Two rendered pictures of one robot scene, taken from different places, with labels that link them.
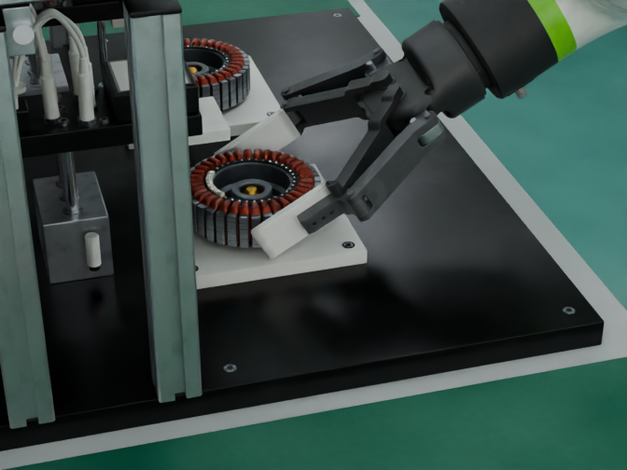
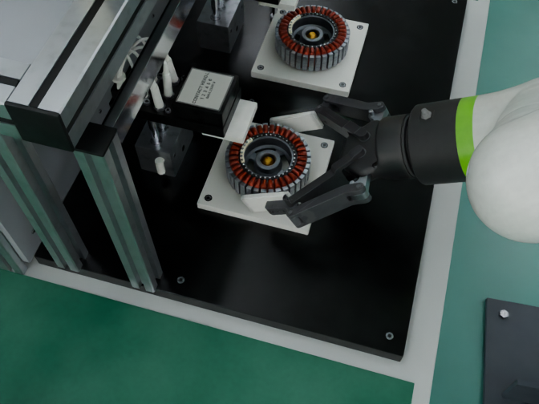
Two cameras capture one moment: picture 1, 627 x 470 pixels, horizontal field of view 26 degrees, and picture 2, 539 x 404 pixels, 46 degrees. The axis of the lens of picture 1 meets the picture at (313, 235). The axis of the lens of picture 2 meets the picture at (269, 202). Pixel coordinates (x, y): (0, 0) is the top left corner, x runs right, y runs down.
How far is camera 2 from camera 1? 0.60 m
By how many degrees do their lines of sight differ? 34
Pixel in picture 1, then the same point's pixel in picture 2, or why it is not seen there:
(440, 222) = (374, 221)
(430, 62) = (381, 150)
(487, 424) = (289, 387)
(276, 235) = (254, 204)
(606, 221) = not seen: outside the picture
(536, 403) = (326, 386)
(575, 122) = not seen: outside the picture
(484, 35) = (418, 153)
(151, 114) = (96, 191)
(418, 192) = (381, 189)
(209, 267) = (217, 201)
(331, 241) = not seen: hidden behind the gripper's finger
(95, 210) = (167, 146)
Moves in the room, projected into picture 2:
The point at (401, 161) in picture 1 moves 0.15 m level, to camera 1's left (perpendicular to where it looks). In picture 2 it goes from (331, 205) to (224, 150)
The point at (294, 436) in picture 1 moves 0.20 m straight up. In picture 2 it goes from (188, 337) to (165, 263)
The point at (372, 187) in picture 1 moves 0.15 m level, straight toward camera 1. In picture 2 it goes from (305, 214) to (228, 313)
